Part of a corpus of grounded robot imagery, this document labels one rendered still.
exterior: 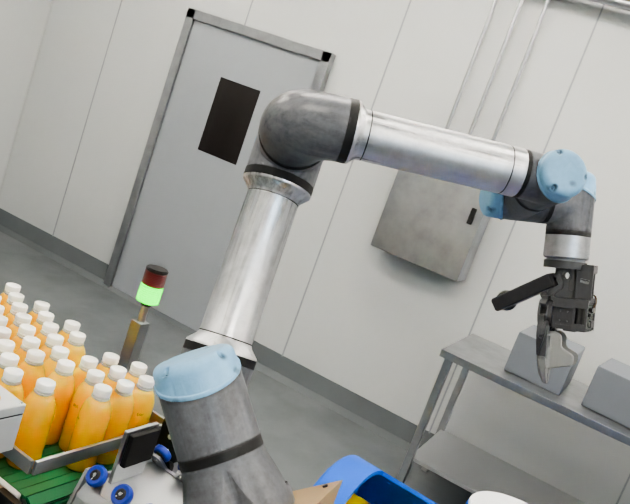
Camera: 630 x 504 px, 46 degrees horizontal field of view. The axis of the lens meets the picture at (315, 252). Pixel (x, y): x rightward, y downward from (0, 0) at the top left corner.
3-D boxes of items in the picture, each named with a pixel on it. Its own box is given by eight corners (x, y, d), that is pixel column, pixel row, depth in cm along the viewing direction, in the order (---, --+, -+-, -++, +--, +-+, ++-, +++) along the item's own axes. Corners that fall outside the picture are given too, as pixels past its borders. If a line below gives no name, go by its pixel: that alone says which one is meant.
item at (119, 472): (115, 488, 155) (132, 435, 153) (107, 482, 156) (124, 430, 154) (147, 476, 164) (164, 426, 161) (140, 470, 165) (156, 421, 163)
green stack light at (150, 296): (147, 306, 200) (152, 289, 199) (131, 297, 203) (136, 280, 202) (163, 305, 206) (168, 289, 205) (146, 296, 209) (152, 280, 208)
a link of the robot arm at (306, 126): (274, 58, 103) (597, 140, 109) (267, 87, 114) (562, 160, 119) (256, 136, 101) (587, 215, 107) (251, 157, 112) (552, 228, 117)
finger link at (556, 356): (569, 389, 122) (574, 334, 122) (533, 383, 125) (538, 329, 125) (573, 388, 124) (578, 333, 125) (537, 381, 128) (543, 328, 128)
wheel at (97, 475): (109, 470, 149) (113, 474, 151) (94, 459, 151) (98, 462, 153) (94, 489, 148) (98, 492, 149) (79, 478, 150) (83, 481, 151)
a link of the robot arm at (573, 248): (540, 232, 125) (551, 236, 132) (537, 259, 125) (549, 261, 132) (586, 236, 121) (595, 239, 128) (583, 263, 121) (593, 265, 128)
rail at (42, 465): (33, 475, 145) (37, 462, 145) (30, 473, 146) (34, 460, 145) (166, 433, 180) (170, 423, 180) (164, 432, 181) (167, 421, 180)
